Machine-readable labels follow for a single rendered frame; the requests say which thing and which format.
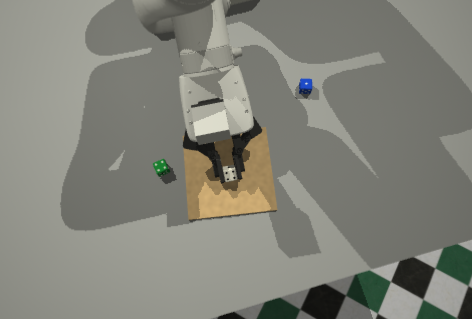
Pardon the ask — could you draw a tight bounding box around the green die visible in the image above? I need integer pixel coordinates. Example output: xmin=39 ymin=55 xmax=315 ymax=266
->
xmin=153 ymin=159 xmax=170 ymax=177

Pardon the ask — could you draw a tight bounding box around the blue die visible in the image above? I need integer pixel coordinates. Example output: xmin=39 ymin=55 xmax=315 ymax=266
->
xmin=299 ymin=79 xmax=312 ymax=94

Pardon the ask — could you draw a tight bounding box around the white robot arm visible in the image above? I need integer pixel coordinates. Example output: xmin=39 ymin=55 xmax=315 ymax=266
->
xmin=132 ymin=0 xmax=242 ymax=145

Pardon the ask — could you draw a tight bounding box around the tan square mat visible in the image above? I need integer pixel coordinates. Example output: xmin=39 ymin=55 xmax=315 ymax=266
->
xmin=183 ymin=127 xmax=277 ymax=220

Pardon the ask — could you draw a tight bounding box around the white die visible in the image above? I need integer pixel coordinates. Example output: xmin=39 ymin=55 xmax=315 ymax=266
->
xmin=222 ymin=165 xmax=238 ymax=182

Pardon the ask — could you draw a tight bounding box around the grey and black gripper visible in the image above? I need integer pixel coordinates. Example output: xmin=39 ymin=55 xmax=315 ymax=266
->
xmin=179 ymin=63 xmax=262 ymax=183

